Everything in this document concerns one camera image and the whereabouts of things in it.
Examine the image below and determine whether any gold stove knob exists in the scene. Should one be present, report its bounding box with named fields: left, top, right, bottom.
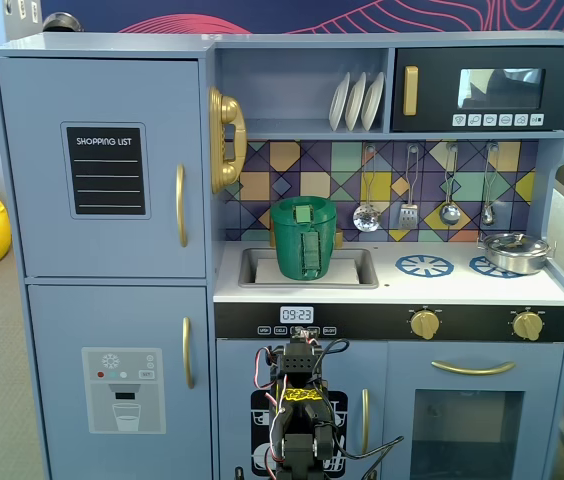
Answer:
left=410, top=309, right=441, bottom=341
left=512, top=310, right=545, bottom=342

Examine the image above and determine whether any black cable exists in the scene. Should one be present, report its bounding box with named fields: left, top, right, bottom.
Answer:
left=311, top=337, right=406, bottom=480

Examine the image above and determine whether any blue cabinet door shopping list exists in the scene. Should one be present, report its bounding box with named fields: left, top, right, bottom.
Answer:
left=0, top=57, right=207, bottom=279

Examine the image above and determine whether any metal spoon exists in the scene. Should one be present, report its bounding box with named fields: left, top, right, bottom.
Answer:
left=479, top=143, right=501, bottom=226

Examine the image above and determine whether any metal ladle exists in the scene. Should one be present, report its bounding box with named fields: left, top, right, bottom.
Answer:
left=438, top=143, right=463, bottom=226

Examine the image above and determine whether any blue fridge door water dispenser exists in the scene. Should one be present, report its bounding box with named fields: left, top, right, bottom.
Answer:
left=26, top=284, right=213, bottom=480

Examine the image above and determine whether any blue oven door with window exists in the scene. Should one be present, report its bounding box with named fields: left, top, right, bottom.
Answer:
left=386, top=341, right=564, bottom=480

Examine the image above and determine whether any steel pot with lid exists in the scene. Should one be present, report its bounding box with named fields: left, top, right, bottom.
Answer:
left=476, top=231, right=558, bottom=276

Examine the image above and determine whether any red white servo cable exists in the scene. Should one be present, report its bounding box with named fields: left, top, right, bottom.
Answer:
left=253, top=344, right=289, bottom=466

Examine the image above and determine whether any black round object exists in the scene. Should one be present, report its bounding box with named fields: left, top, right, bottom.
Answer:
left=41, top=12, right=85, bottom=34

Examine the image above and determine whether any metal slotted spatula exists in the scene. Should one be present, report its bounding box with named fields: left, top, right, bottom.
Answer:
left=397, top=144, right=421, bottom=231

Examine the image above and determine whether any blue toy kitchen unit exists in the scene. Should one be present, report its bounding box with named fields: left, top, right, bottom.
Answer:
left=0, top=30, right=564, bottom=480

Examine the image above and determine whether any green printed plastic cup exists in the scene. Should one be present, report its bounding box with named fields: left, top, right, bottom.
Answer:
left=268, top=196, right=339, bottom=281

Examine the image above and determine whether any grey sink basin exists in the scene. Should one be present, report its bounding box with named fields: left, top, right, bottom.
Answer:
left=238, top=247, right=380, bottom=290

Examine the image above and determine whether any white toy plate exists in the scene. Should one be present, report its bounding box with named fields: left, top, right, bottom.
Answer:
left=360, top=71, right=386, bottom=132
left=328, top=71, right=352, bottom=132
left=344, top=71, right=368, bottom=132

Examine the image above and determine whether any metal slotted skimmer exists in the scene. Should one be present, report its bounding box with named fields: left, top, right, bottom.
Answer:
left=352, top=144, right=382, bottom=234

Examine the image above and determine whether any blue dishwasher door gold handle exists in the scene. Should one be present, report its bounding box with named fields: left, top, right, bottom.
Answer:
left=216, top=338, right=389, bottom=480

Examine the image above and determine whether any gold toy telephone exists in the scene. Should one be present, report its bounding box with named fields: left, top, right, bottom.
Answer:
left=207, top=85, right=249, bottom=195

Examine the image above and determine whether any black microwave door gold handle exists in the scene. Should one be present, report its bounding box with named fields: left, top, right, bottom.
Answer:
left=391, top=47, right=564, bottom=134

